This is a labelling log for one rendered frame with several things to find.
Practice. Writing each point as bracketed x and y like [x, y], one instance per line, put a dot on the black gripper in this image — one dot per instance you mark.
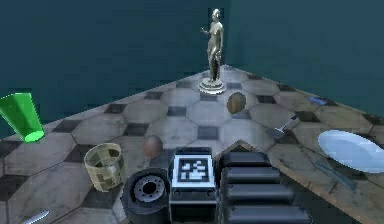
[146, 195]

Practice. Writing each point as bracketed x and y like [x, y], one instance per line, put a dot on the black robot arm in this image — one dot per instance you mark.
[243, 190]

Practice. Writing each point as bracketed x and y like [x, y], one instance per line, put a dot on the brown round ball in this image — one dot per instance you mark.
[152, 146]

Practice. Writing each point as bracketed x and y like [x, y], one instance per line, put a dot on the beige woven cup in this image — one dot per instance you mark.
[105, 166]

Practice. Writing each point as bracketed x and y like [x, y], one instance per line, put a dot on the silver metal utensil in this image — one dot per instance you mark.
[35, 217]

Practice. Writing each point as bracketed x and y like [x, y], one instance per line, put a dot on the green cup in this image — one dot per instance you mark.
[20, 116]

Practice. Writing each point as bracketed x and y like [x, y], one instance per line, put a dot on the bronze figure statue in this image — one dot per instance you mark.
[215, 50]

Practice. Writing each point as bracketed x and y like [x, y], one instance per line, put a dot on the grey metal knife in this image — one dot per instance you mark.
[335, 173]

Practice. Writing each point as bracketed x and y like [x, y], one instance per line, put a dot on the small blue flat card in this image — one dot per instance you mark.
[316, 100]

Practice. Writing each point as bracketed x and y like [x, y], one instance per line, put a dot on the pale blue plate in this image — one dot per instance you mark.
[353, 151]

